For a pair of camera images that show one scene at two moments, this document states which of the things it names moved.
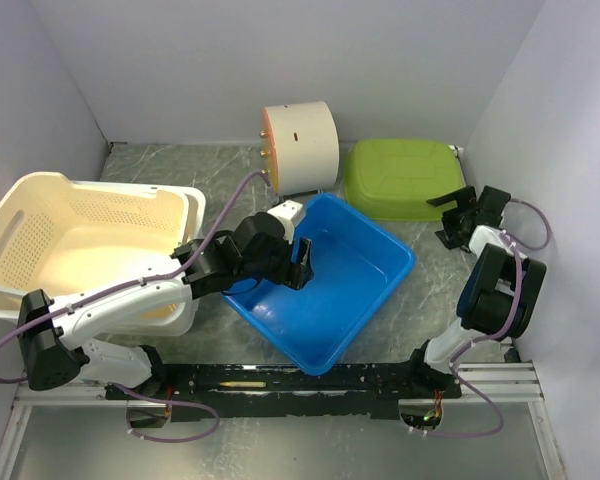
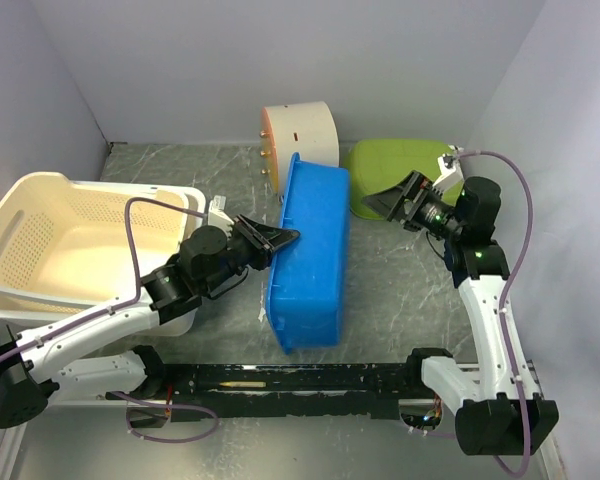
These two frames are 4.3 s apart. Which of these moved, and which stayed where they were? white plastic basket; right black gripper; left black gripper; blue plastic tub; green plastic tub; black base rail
Moved: right black gripper; blue plastic tub; left black gripper
Stayed: white plastic basket; black base rail; green plastic tub
